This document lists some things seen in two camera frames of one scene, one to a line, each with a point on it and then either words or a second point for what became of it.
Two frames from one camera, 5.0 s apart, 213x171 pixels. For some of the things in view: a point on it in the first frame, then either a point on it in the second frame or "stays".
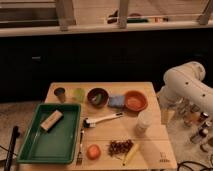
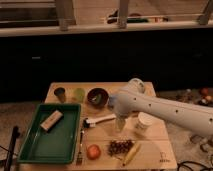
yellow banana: (130, 154) stays
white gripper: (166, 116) -> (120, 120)
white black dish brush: (90, 123) stays
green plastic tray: (61, 145) stays
